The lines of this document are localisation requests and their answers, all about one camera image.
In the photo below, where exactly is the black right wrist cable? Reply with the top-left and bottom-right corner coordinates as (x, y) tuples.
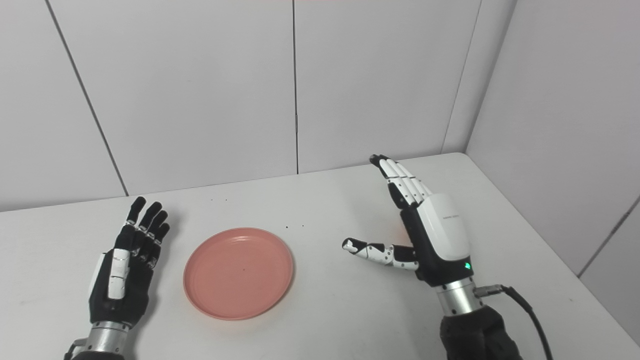
(474, 283), (555, 360)

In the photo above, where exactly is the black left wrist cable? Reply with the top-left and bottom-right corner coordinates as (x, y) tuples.
(63, 338), (89, 360)

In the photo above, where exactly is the orange fruit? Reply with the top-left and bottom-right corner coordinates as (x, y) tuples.
(394, 225), (415, 247)

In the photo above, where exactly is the pink round plate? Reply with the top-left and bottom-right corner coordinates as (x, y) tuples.
(183, 227), (295, 321)

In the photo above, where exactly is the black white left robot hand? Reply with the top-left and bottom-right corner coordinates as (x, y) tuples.
(88, 196), (171, 329)

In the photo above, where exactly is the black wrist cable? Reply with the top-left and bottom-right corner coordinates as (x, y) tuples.
(63, 338), (89, 360)
(474, 283), (555, 360)

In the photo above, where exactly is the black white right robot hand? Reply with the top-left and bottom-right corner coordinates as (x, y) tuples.
(342, 154), (475, 288)

